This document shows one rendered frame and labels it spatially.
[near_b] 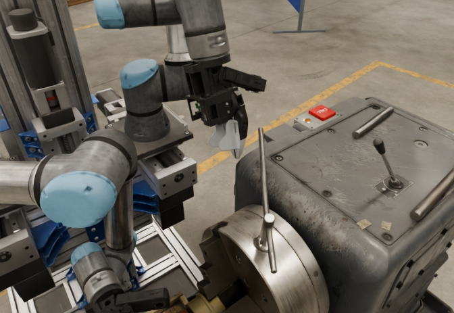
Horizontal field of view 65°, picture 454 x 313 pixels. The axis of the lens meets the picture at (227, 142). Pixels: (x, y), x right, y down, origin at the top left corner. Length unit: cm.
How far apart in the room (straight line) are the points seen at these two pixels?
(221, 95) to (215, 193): 200
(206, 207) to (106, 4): 196
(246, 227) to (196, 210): 173
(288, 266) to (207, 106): 36
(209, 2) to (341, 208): 51
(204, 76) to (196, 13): 11
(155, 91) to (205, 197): 159
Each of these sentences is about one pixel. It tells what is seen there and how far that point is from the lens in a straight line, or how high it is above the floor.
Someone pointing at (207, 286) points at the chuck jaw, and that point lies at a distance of 82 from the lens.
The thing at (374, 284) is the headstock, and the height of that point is 121.
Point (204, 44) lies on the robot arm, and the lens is 63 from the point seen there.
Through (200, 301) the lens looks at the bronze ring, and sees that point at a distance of 82.
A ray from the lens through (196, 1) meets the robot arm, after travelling 63.
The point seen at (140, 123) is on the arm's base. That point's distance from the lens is 114.
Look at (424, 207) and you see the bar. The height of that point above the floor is 128.
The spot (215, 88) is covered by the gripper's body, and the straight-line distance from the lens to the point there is 66.
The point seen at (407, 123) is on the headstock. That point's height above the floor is 126.
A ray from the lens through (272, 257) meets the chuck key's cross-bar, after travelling 66.
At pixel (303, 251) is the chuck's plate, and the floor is 122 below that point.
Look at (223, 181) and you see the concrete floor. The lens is 270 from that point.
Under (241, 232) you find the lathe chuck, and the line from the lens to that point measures 77.
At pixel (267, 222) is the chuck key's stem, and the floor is 132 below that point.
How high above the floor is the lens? 184
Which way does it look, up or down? 37 degrees down
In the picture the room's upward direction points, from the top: straight up
